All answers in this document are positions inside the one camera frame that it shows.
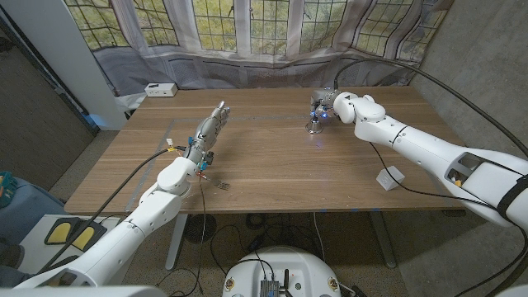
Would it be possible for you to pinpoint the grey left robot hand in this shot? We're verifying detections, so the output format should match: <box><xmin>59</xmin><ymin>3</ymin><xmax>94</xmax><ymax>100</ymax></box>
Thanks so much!
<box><xmin>183</xmin><ymin>100</ymin><xmax>231</xmax><ymax>166</ymax></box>

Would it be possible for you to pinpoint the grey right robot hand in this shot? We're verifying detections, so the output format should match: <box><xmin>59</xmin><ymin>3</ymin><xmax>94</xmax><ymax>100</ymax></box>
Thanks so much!
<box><xmin>309</xmin><ymin>88</ymin><xmax>342</xmax><ymax>120</ymax></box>

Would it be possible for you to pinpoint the silver handbell with black handle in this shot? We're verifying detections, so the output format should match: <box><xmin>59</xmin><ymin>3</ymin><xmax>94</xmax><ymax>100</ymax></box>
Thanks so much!
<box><xmin>304</xmin><ymin>115</ymin><xmax>325</xmax><ymax>134</ymax></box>

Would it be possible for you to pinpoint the white cube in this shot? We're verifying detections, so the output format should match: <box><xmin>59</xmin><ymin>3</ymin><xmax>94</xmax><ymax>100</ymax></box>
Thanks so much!
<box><xmin>375</xmin><ymin>165</ymin><xmax>406</xmax><ymax>192</ymax></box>

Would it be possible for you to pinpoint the printed window backdrop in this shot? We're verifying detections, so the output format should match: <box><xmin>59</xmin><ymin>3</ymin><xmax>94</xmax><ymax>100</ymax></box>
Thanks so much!
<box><xmin>64</xmin><ymin>0</ymin><xmax>455</xmax><ymax>100</ymax></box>

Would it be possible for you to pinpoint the white electrical box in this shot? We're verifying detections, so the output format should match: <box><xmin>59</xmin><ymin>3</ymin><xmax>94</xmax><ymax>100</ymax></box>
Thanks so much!
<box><xmin>144</xmin><ymin>82</ymin><xmax>179</xmax><ymax>98</ymax></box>

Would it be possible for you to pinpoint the black round floor disc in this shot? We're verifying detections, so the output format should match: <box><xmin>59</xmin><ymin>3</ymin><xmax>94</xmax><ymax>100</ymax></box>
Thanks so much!
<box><xmin>184</xmin><ymin>213</ymin><xmax>218</xmax><ymax>244</ymax></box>

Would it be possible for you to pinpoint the white table leg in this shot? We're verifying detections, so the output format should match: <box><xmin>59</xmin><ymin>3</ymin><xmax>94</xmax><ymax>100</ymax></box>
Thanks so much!
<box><xmin>165</xmin><ymin>213</ymin><xmax>189</xmax><ymax>271</ymax></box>

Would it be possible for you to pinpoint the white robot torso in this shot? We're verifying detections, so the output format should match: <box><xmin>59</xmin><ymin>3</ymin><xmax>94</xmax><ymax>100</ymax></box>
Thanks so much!
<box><xmin>222</xmin><ymin>246</ymin><xmax>342</xmax><ymax>297</ymax></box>

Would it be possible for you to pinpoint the grey table leg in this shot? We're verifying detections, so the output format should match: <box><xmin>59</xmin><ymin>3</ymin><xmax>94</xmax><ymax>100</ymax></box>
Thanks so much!
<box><xmin>368</xmin><ymin>210</ymin><xmax>398</xmax><ymax>269</ymax></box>

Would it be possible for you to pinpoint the grey module on torso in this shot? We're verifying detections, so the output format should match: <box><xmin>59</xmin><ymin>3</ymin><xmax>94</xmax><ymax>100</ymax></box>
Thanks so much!
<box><xmin>259</xmin><ymin>279</ymin><xmax>281</xmax><ymax>297</ymax></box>

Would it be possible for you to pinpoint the black and yellow foot pedal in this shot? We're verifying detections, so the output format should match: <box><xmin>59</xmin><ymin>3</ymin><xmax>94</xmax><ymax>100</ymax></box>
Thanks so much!
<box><xmin>44</xmin><ymin>217</ymin><xmax>107</xmax><ymax>252</ymax></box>

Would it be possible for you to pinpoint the blue seat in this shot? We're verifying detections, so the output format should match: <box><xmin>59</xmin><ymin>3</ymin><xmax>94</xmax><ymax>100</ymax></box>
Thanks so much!
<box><xmin>0</xmin><ymin>177</ymin><xmax>67</xmax><ymax>244</ymax></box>

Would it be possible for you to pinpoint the teal object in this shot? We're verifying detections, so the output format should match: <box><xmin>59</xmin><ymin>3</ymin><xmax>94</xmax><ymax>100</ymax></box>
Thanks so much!
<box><xmin>0</xmin><ymin>171</ymin><xmax>18</xmax><ymax>209</ymax></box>

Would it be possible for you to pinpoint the fork with red handle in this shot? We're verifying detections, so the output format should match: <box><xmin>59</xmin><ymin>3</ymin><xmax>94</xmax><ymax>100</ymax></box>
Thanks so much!
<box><xmin>197</xmin><ymin>172</ymin><xmax>231</xmax><ymax>191</ymax></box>

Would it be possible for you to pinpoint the thin black left arm wire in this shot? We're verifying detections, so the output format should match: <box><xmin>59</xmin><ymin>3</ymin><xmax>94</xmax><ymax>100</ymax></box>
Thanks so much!
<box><xmin>156</xmin><ymin>172</ymin><xmax>209</xmax><ymax>297</ymax></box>

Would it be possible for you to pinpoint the thin black arm wire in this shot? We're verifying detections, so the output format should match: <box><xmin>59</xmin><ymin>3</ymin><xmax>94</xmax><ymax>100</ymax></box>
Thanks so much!
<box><xmin>156</xmin><ymin>172</ymin><xmax>209</xmax><ymax>297</ymax></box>
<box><xmin>369</xmin><ymin>141</ymin><xmax>528</xmax><ymax>297</ymax></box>

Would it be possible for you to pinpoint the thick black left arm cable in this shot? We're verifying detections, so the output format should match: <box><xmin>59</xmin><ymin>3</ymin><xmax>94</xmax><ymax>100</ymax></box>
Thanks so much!
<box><xmin>35</xmin><ymin>146</ymin><xmax>187</xmax><ymax>274</ymax></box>

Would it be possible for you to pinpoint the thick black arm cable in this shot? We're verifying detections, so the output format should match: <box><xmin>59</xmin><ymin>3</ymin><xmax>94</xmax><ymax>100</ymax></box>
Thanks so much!
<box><xmin>332</xmin><ymin>57</ymin><xmax>528</xmax><ymax>158</ymax></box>
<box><xmin>35</xmin><ymin>146</ymin><xmax>187</xmax><ymax>274</ymax></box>

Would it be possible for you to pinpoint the thin black right arm wire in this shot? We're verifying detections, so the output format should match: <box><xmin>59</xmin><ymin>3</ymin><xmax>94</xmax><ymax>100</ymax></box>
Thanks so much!
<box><xmin>369</xmin><ymin>141</ymin><xmax>528</xmax><ymax>297</ymax></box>

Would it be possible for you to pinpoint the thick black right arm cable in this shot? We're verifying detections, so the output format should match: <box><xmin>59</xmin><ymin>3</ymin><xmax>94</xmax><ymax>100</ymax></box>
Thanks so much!
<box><xmin>332</xmin><ymin>57</ymin><xmax>528</xmax><ymax>158</ymax></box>

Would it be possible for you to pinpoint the white floor cable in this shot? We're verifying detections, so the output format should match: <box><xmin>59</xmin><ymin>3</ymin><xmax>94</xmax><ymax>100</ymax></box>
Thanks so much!
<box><xmin>312</xmin><ymin>212</ymin><xmax>327</xmax><ymax>263</ymax></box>

